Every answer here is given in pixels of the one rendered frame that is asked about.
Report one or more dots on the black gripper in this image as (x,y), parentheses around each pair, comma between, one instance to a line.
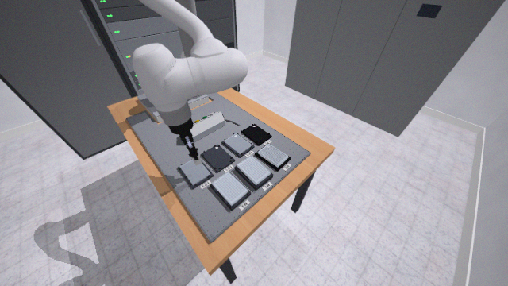
(184,132)

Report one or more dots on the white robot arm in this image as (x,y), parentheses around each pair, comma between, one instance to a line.
(167,82)

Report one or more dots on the white button panel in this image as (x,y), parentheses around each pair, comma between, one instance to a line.
(207,125)

